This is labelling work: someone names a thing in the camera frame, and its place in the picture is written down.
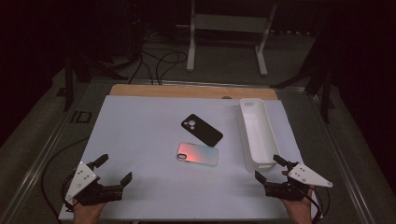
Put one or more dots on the black tripod stand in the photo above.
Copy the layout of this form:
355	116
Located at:
325	93
74	77

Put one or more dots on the white board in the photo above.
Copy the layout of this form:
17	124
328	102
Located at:
149	137

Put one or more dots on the iridescent phone case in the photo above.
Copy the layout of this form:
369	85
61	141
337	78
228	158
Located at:
197	153

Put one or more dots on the white plastic bin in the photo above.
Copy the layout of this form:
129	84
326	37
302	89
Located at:
258	137

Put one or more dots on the person's right hand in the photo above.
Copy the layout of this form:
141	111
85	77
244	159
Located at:
299	213

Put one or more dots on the white metal stand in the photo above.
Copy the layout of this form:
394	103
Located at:
229	23

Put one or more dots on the person's left hand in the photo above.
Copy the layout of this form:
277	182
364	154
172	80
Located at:
87	214

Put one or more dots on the black phone case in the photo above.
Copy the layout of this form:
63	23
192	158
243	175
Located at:
204	131

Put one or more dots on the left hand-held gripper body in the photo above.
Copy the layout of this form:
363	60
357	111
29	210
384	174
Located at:
83	180

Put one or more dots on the black rectangular floor bracket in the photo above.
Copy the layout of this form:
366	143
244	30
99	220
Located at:
81	117

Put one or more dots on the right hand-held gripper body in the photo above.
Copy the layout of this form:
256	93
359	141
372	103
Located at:
303	175

